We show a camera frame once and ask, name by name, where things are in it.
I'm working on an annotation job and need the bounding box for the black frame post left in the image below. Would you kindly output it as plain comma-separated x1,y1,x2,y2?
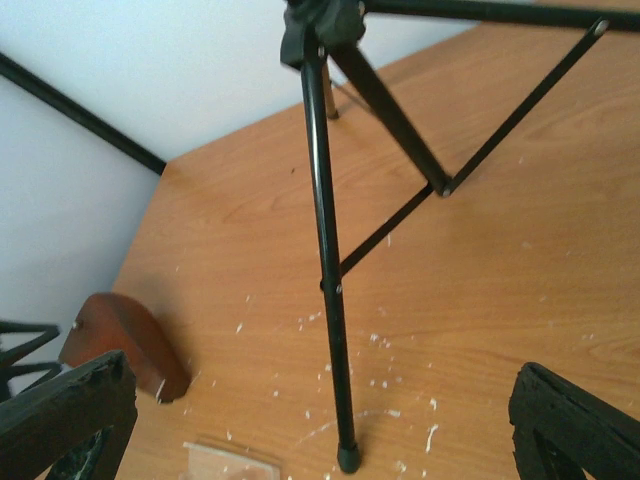
1,53,167,176

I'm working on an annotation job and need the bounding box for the clear plastic metronome cover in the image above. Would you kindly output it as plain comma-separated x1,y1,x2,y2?
183,442,281,480

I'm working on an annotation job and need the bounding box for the black music stand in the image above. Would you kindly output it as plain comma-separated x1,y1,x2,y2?
280,1,639,475

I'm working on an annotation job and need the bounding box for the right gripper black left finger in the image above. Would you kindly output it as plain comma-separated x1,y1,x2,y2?
1,350,138,479

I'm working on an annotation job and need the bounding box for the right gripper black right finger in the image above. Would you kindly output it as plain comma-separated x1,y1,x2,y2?
508,362,639,479

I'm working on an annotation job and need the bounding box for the brown wooden metronome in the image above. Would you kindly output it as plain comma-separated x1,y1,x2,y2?
59,292,191,403

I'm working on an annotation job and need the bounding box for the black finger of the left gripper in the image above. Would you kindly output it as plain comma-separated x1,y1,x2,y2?
1,321,61,400

